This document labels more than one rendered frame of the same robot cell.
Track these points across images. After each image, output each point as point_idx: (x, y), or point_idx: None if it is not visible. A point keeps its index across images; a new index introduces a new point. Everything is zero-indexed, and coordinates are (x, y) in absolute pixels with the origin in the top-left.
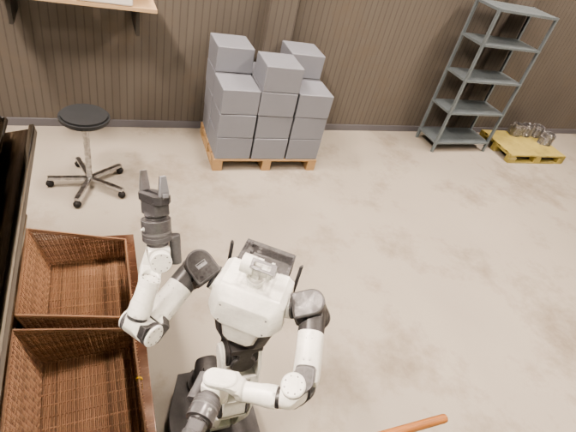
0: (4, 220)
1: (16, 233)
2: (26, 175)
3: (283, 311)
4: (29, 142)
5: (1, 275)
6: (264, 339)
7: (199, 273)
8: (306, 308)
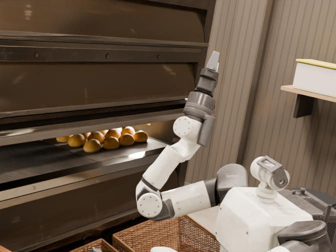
0: None
1: (129, 115)
2: (174, 110)
3: (270, 227)
4: None
5: None
6: None
7: (224, 180)
8: (295, 229)
